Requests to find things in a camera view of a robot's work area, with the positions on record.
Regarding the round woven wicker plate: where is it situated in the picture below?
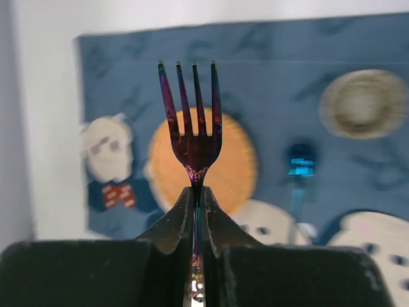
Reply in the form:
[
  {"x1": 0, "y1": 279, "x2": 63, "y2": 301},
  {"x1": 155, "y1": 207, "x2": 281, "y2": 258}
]
[{"x1": 144, "y1": 113, "x2": 258, "y2": 214}]

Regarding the iridescent purple fork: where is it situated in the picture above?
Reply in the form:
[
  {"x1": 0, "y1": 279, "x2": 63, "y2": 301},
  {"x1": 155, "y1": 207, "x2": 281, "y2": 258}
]
[{"x1": 158, "y1": 61, "x2": 222, "y2": 306}]

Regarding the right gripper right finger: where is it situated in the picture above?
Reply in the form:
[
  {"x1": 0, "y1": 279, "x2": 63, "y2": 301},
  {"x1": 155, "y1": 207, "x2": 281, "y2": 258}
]
[{"x1": 201, "y1": 187, "x2": 394, "y2": 307}]

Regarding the iridescent blue spoon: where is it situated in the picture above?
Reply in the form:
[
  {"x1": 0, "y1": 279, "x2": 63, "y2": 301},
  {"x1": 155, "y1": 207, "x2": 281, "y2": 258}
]
[{"x1": 286, "y1": 139, "x2": 318, "y2": 224}]

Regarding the small beige cup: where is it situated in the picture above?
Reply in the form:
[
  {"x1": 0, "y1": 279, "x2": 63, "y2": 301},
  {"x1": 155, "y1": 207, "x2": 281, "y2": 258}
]
[{"x1": 318, "y1": 69, "x2": 408, "y2": 140}]

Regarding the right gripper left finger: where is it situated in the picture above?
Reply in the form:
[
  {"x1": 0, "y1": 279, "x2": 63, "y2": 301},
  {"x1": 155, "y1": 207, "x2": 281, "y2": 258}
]
[{"x1": 1, "y1": 187, "x2": 194, "y2": 306}]

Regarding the blue bear placemat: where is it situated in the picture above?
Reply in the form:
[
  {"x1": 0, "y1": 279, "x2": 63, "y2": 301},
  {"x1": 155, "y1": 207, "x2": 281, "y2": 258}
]
[{"x1": 77, "y1": 13, "x2": 408, "y2": 306}]

